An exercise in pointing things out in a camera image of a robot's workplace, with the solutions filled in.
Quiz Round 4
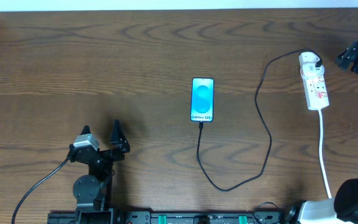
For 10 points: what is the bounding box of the blue Galaxy smartphone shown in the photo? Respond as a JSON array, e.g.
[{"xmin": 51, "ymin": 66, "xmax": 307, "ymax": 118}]
[{"xmin": 190, "ymin": 78, "xmax": 214, "ymax": 122}]

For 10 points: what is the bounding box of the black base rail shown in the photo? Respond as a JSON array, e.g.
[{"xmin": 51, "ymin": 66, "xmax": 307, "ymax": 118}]
[{"xmin": 47, "ymin": 209, "xmax": 284, "ymax": 224}]

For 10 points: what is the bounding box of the white power strip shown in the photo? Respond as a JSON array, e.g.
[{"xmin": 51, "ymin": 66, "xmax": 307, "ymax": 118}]
[{"xmin": 302, "ymin": 75, "xmax": 329, "ymax": 111}]

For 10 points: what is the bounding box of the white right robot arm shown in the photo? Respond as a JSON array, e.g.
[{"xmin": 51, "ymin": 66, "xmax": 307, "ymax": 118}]
[{"xmin": 282, "ymin": 40, "xmax": 358, "ymax": 223}]

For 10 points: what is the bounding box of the black charger cable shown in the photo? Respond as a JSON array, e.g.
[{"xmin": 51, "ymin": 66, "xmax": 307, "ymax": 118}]
[{"xmin": 196, "ymin": 49, "xmax": 323, "ymax": 192}]

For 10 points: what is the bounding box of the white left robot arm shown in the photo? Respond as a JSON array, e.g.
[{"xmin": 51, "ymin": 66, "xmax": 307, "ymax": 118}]
[{"xmin": 68, "ymin": 119, "xmax": 130, "ymax": 224}]

